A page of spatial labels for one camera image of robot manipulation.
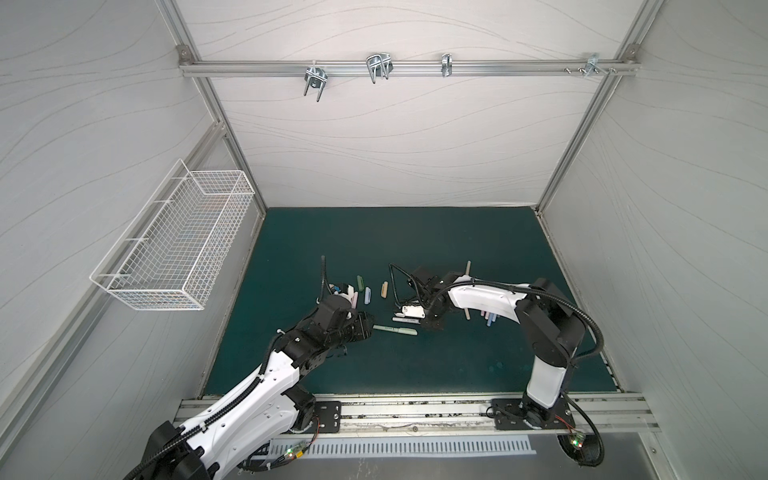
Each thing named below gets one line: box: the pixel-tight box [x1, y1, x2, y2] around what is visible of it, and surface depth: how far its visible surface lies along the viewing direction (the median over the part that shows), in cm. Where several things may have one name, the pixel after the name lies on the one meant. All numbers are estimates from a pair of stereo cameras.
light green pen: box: [372, 325, 418, 336], surface depth 90 cm
